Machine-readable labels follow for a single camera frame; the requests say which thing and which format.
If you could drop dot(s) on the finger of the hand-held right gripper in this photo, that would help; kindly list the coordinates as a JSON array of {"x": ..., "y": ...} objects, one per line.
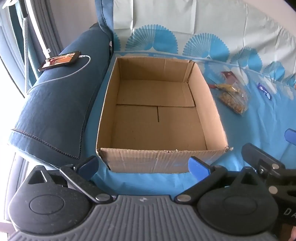
[
  {"x": 291, "y": 136},
  {"x": 261, "y": 157}
]

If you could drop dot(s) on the purple snack bar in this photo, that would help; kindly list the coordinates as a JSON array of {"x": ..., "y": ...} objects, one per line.
[{"x": 264, "y": 90}]

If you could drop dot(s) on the clear snack bag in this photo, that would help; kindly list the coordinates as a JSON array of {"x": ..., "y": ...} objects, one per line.
[{"x": 233, "y": 102}]

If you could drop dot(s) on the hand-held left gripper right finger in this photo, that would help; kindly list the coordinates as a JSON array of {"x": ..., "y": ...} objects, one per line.
[{"x": 198, "y": 168}]

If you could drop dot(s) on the black smartphone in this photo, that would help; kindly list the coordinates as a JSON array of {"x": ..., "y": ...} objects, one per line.
[{"x": 60, "y": 60}]

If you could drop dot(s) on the blue fan print sheet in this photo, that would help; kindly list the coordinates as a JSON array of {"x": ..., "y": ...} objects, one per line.
[{"x": 254, "y": 129}]

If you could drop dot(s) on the yellow snack stick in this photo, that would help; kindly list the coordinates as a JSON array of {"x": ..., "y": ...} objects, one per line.
[{"x": 225, "y": 87}]

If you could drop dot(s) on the brown cardboard box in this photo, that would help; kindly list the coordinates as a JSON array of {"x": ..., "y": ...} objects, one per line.
[{"x": 138, "y": 120}]

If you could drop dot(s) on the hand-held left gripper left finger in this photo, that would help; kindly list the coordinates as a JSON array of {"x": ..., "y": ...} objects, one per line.
[{"x": 89, "y": 165}]

